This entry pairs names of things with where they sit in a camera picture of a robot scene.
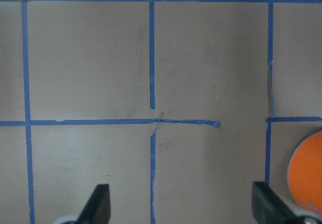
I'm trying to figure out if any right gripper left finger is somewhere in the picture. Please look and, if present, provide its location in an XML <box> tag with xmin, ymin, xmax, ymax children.
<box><xmin>76</xmin><ymin>184</ymin><xmax>111</xmax><ymax>224</ymax></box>

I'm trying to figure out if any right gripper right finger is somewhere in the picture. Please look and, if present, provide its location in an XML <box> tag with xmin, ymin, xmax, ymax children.
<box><xmin>252</xmin><ymin>181</ymin><xmax>321</xmax><ymax>224</ymax></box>

